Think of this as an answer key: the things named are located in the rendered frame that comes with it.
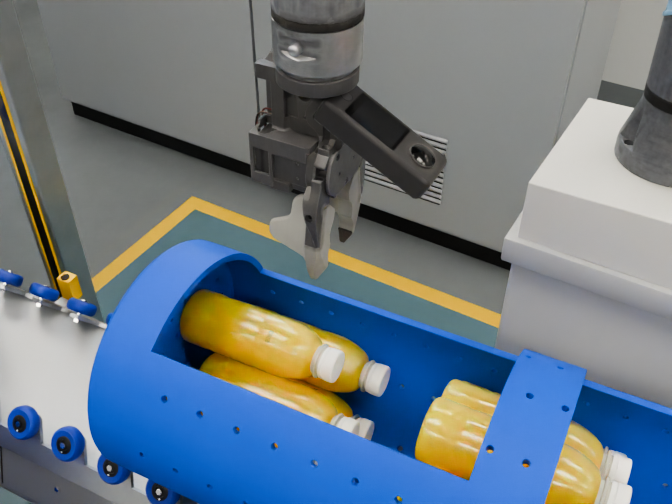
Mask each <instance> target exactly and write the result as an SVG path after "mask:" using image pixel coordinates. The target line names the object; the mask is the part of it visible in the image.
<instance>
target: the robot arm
mask: <svg viewBox="0 0 672 504"><path fill-rule="evenodd" d="M270 4H271V28H272V49H271V51H270V52H269V53H268V55H267V57H266V58H261V59H259V60H258V61H256V62H255V77H257V78H260V79H264V80H266V95H267V107H265V108H263V109H262V111H260V112H259V113H257V115H256V118H255V127H253V128H252V129H251V130H250V131H249V132H248V135H249V150H250V165H251V179H252V180H253V181H256V182H259V183H263V184H266V185H269V186H270V188H272V189H276V190H279V191H282V192H285V193H288V194H289V193H290V192H291V191H292V190H293V189H295V190H299V191H302V192H305V193H304V194H299V195H297V196H296V197H295V198H294V199H293V202H292V209H291V213H290V215H288V216H282V217H277V218H273V219H272V220H271V221H270V225H269V230H270V233H271V235H272V236H273V238H274V239H276V240H277V241H279V242H281V243H282V244H284V245H286V246H287V247H289V248H290V249H292V250H294V251H295V252H297V253H299V254H300V255H302V256H303V257H304V260H305V261H306V267H307V271H308V274H309V276H310V278H312V279H315V280H316V279H318V277H319V276H320V275H321V274H322V273H323V272H324V270H325V269H326V268H327V267H328V265H329V262H328V253H329V248H330V231H331V227H332V224H333V221H334V213H335V212H337V213H338V215H339V227H338V231H339V240H340V242H343V243H344V242H345V241H346V240H347V239H348V238H349V237H350V236H351V235H352V234H353V233H354V230H355V226H356V221H357V217H358V212H359V207H360V201H361V194H362V192H363V184H364V175H365V166H366V161H367V162H368V163H369V164H371V165H372V166H373V167H374V168H376V169H377V170H378V171H379V172H381V173H382V174H383V175H384V176H386V177H387V178H388V179H389V180H391V181H392V182H393V183H394V184H396V185H397V186H398V187H399V188H401V189H402V190H403V191H404V192H405V193H407V194H408V195H409V196H410V197H412V198H414V199H418V198H420V197H422V196H423V195H424V193H425V192H426V191H427V190H428V189H429V188H430V187H431V185H432V184H433V182H434V181H435V180H436V178H437V177H438V175H439V174H440V173H441V171H442V170H443V168H444V167H445V166H446V163H447V159H446V157H445V156H444V155H443V154H442V153H441V152H439V151H438V150H437V149H436V148H434V147H433V146H432V145H431V144H429V143H428V142H427V141H426V140H424V139H423V138H422V137H421V136H419V135H418V134H417V133H416V132H414V131H413V130H412V129H411V128H409V127H408V126H407V125H406V124H404V123H403V122H402V121H401V120H399V119H398V118H397V117H396V116H394V115H393V114H392V113H391V112H389V111H388V110H387V109H386V108H385V107H383V106H382V105H381V104H380V103H378V102H377V101H376V100H375V99H373V98H372V97H371V96H370V95H368V94H367V93H366V92H365V91H363V90H362V89H361V88H360V87H358V86H357V84H358V82H359V72H360V64H361V62H362V59H363V40H364V15H365V0H270ZM662 16H664V17H663V20H662V24H661V28H660V32H659V36H658V39H657V43H656V47H655V51H654V55H653V58H652V62H651V66H650V70H649V74H648V77H647V81H646V85H645V89H644V92H643V95H642V97H641V99H640V100H639V102H638V103H637V105H636V106H635V108H634V109H633V111H632V112H631V114H630V115H629V117H628V118H627V120H626V121H625V123H624V124H623V126H622V127H621V129H620V131H619V133H618V136H617V140H616V144H615V148H614V153H615V156H616V158H617V160H618V161H619V163H620V164H621V165H622V166H623V167H624V168H626V169H627V170H628V171H630V172H631V173H633V174H634V175H636V176H638V177H640V178H642V179H644V180H647V181H649V182H652V183H655V184H658V185H661V186H665V187H670V188H672V0H668V3H667V7H666V10H665V11H663V13H662ZM265 109H267V112H265V111H264V110H265ZM260 113H262V116H261V117H260V118H259V119H258V116H259V114H260ZM267 123H268V124H267ZM263 125H264V128H263V129H262V130H261V131H260V128H261V127H262V126H263ZM254 147H255V148H254ZM255 161H256V164H255Z"/></svg>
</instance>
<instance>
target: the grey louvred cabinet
mask: <svg viewBox="0 0 672 504"><path fill-rule="evenodd" d="M621 1H622V0H365V15H364V40H363V59H362V62H361V64H360V72H359V82H358V84H357V86H358V87H360V88H361V89H362V90H363V91H365V92H366V93H367V94H368V95H370V96H371V97H372V98H373V99H375V100H376V101H377V102H378V103H380V104H381V105H382V106H383V107H385V108H386V109H387V110H388V111H389V112H391V113H392V114H393V115H394V116H396V117H397V118H398V119H399V120H401V121H402V122H403V123H404V124H406V125H407V126H408V127H409V128H411V129H412V130H413V131H414V132H416V133H417V134H418V135H419V136H421V137H422V138H423V139H424V140H426V141H427V142H428V143H429V144H431V145H432V146H433V147H434V148H436V149H437V150H438V151H439V152H441V153H442V154H443V155H444V156H445V157H446V159H447V163H446V166H445V167H444V168H443V170H442V171H441V173H440V174H439V175H438V177H437V178H436V180H435V181H434V182H433V184H432V185H431V187H430V188H429V189H428V190H427V191H426V192H425V193H424V195H423V196H422V197H420V198H418V199H414V198H412V197H410V196H409V195H408V194H407V193H405V192H404V191H403V190H402V189H401V188H399V187H398V186H397V185H396V184H394V183H393V182H392V181H391V180H389V179H388V178H387V177H386V176H384V175H383V174H382V173H381V172H379V171H378V170H377V169H376V168H374V167H373V166H372V165H371V164H369V163H368V162H367V161H366V166H365V175H364V184H363V192H362V194H361V201H360V207H359V212H358V216H359V217H362V218H365V219H368V220H371V221H373V222H376V223H379V224H382V225H384V226H387V227H390V228H393V229H396V230H398V231H401V232H404V233H407V234H410V235H412V236H415V237H418V238H421V239H423V240H426V241H429V242H432V243H435V244H437V245H440V246H443V247H446V248H449V249H451V250H454V251H457V252H460V253H462V254H465V255H468V256H471V257H474V258H476V259H479V260H482V261H485V262H488V263H490V264H493V265H496V266H499V267H501V268H504V269H507V270H510V269H511V264H512V263H509V262H507V261H504V260H502V259H501V254H502V249H503V244H504V238H505V237H506V235H507V234H508V232H509V231H510V229H511V228H512V226H513V224H514V223H515V221H516V220H517V218H518V217H519V215H520V214H521V212H522V211H523V207H524V202H525V197H526V192H527V188H528V183H529V181H530V180H531V179H532V177H533V176H534V174H535V173H536V172H537V170H538V169H539V167H540V166H541V164H542V163H543V162H544V160H545V159H546V157H547V156H548V155H549V153H550V152H551V150H552V149H553V148H554V146H555V145H556V143H557V142H558V141H559V139H560V138H561V136H562V135H563V133H564V132H565V131H566V129H567V128H568V126H569V125H570V124H571V122H572V121H573V119H574V118H575V117H576V115H577V114H578V112H579V111H580V110H581V108H582V107H583V105H584V104H585V102H586V101H587V100H588V98H592V99H596V100H597V96H598V92H599V89H600V85H601V81H602V77H603V73H604V69H605V65H606V61H607V57H608V53H609V49H610V45H611V41H612V37H613V33H614V29H615V25H616V21H617V17H618V13H619V9H620V5H621ZM37 3H38V7H39V10H40V14H41V18H42V22H43V26H44V29H45V33H46V37H47V41H48V45H49V48H50V52H51V56H52V60H53V64H54V67H55V71H56V75H57V79H58V83H59V86H60V90H61V94H62V97H63V98H65V99H66V100H68V101H71V103H72V107H73V111H74V114H75V115H78V116H81V117H84V118H86V119H89V120H92V121H95V122H98V123H100V124H103V125H106V126H109V127H111V128H114V129H117V130H120V131H123V132H125V133H128V134H131V135H134V136H137V137H139V138H142V139H145V140H148V141H150V142H153V143H156V144H159V145H162V146H164V147H167V148H170V149H173V150H176V151H178V152H181V153H184V154H187V155H189V156H192V157H195V158H198V159H201V160H203V161H206V162H209V163H212V164H215V165H217V166H220V167H223V168H226V169H228V170H231V171H234V172H237V173H240V174H242V175H245V176H248V177H251V165H250V150H249V135H248V132H249V131H250V130H251V129H252V128H253V127H255V118H256V115H257V113H259V112H260V111H262V109H263V108H265V107H267V95H266V80H264V79H260V78H257V77H255V62H256V61H258V60H259V59H261V58H266V57H267V55H268V53H269V52H270V51H271V49H272V28H271V4H270V0H37Z"/></svg>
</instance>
